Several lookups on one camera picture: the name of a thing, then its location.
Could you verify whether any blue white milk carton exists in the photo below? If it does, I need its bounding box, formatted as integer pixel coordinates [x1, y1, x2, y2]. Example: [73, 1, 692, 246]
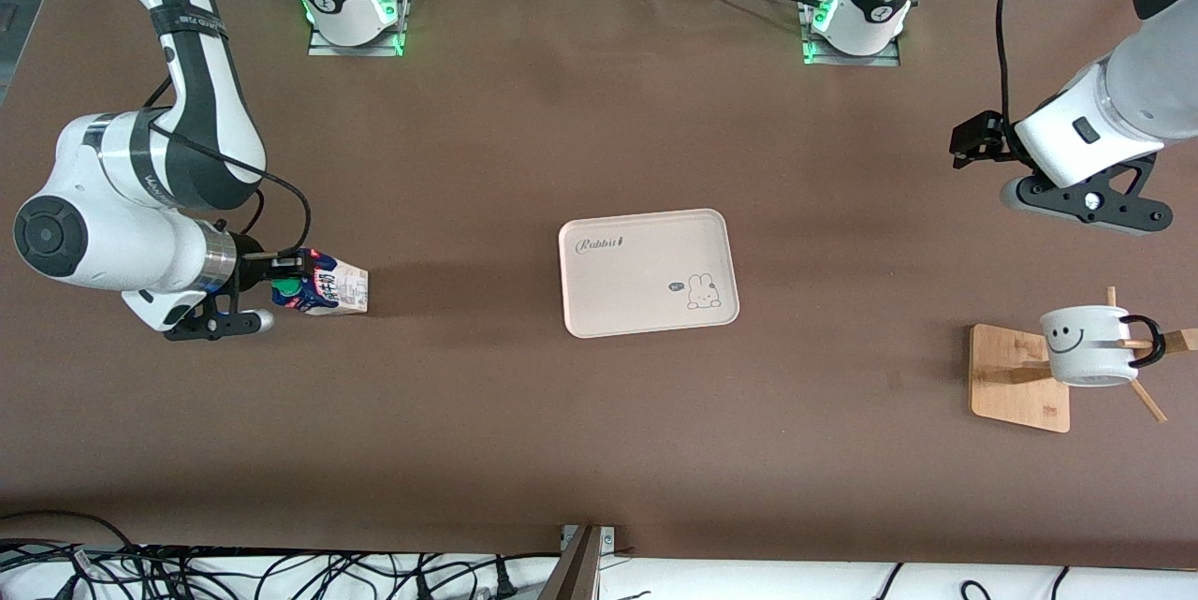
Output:
[270, 250, 371, 317]

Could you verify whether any white mug black handle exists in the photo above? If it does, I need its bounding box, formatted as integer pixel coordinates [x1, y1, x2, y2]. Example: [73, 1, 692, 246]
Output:
[1038, 304, 1168, 388]

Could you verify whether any wooden cup rack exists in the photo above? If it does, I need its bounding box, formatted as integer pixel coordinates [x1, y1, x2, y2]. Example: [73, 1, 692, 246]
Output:
[968, 285, 1198, 435]

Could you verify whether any cream rabbit print tray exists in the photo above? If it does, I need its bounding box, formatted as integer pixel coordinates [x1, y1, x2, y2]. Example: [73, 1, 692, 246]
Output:
[558, 208, 741, 340]

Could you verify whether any grey aluminium pole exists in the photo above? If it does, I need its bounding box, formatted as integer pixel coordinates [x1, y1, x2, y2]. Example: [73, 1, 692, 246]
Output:
[537, 523, 618, 600]

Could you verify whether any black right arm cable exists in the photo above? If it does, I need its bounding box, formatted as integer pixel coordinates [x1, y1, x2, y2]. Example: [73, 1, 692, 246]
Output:
[139, 74, 314, 256]

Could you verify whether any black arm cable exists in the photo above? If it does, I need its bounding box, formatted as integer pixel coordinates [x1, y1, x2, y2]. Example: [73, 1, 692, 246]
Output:
[993, 0, 1036, 131]
[139, 74, 314, 256]

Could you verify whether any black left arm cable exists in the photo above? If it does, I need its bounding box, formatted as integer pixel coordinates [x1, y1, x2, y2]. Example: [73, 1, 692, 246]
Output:
[993, 0, 1036, 131]

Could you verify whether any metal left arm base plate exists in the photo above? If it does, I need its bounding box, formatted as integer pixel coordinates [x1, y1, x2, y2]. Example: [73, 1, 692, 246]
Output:
[799, 0, 902, 68]

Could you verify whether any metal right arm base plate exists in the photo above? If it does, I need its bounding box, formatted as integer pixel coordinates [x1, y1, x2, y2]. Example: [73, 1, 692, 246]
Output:
[306, 0, 407, 58]

